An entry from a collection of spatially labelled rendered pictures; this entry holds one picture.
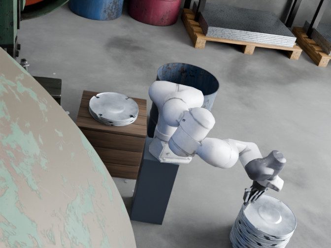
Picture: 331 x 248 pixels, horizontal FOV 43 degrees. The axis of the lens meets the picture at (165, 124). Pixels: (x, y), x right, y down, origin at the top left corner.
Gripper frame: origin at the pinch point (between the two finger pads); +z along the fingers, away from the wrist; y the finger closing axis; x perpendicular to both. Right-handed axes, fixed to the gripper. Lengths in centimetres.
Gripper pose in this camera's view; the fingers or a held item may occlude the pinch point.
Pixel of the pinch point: (246, 204)
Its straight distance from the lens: 216.9
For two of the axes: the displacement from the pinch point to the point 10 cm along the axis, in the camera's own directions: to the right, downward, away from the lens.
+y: -9.2, 0.5, -3.8
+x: 2.9, 7.2, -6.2
